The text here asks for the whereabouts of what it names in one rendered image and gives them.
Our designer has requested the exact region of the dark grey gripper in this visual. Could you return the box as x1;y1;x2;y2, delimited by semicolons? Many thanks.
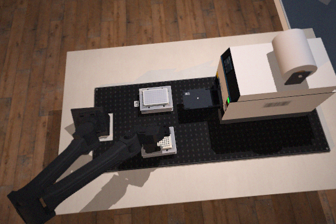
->
143;122;161;153

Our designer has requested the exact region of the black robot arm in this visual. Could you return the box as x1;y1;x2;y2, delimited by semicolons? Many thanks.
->
7;111;171;224

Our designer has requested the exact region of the white roll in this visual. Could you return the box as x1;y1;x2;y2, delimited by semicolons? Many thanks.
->
272;29;317;81

